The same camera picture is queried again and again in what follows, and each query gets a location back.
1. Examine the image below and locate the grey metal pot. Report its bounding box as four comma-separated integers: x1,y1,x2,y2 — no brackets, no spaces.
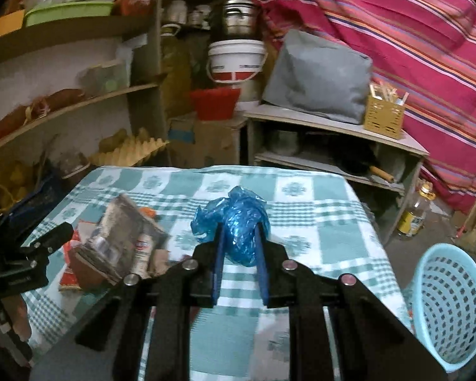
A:
268,129,302,155

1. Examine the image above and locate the green checkered tablecloth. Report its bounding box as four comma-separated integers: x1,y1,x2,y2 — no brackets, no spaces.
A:
22,164,413,381

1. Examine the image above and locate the bundle of utensil handles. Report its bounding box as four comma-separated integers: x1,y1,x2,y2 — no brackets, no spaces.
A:
370,80,410,108

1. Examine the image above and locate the cardboard box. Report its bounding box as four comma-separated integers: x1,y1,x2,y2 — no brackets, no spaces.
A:
169,113,247,167

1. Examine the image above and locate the reddish brown packet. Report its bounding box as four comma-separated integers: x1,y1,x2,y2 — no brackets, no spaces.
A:
71,246,122,291

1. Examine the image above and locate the white bucket with red label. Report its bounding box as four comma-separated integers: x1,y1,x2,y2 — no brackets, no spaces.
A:
206,40,267,87

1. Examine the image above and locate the cooking oil bottle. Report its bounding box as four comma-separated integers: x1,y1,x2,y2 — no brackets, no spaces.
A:
398,180,437,239

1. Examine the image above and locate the grey cushion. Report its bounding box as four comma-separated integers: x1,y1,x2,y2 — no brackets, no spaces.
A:
262,29,374,124

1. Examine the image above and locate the green plastic tray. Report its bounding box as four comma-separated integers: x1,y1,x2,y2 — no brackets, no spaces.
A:
24,1,115,28

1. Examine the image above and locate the light blue plastic basket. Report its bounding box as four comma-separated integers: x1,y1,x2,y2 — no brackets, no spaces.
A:
410,243,476,373

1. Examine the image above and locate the yellow egg tray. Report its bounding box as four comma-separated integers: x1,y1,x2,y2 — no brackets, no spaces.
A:
88,135,170,166

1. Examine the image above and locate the pink striped curtain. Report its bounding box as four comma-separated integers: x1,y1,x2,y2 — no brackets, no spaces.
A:
244,0,476,215

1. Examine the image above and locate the wooden tool handle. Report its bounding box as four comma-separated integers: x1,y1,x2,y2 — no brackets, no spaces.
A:
370,165,394,183

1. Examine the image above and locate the red snack packet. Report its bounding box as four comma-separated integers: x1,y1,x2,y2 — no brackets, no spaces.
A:
115,0,153,17

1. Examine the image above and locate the large potato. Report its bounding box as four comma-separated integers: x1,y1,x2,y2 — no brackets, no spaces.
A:
99,129,128,154

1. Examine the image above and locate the clear plastic bag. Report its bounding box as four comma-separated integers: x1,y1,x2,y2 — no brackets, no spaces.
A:
79,59,130,97

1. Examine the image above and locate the yellow perforated utensil holder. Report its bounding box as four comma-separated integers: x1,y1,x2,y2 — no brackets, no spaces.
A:
364,95,406,140

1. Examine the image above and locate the blue plastic bag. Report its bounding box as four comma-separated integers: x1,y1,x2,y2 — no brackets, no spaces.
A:
190,186,271,266

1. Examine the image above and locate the tall wooden shelving unit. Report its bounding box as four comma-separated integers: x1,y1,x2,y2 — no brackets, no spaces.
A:
0,0,171,169

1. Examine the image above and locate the grey foil packet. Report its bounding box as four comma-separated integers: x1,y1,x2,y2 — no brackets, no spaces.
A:
81,194,168,282

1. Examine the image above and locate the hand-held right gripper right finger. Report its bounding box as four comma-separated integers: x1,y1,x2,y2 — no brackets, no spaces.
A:
254,222,447,381

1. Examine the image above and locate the brown mesh sack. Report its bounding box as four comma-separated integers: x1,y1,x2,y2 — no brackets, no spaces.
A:
0,87,86,147

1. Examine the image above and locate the orange box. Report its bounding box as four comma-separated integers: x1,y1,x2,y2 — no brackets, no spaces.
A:
0,10,26,42

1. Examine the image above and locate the red plastic basket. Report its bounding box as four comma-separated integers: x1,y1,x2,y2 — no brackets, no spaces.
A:
188,87,242,122

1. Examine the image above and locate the glass jar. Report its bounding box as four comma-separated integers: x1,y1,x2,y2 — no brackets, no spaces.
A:
57,153,90,180

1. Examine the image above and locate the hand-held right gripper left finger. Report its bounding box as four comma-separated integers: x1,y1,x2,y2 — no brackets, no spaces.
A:
75,222,227,381

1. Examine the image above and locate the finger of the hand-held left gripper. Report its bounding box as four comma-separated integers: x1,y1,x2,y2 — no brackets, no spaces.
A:
21,222,75,265

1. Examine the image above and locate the person's left hand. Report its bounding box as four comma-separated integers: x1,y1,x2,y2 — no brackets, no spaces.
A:
6,294,32,342

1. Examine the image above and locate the red wrapper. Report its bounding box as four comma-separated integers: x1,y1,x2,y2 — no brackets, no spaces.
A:
59,228,89,291

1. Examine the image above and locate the low wooden shelf unit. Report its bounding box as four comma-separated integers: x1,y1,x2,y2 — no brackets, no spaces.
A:
243,105,431,247

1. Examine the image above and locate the large yellow oil jug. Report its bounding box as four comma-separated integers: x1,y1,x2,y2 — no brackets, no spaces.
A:
161,24,192,120

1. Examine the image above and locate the steel cooking pot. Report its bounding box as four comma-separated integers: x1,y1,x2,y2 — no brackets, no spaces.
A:
221,0,262,41

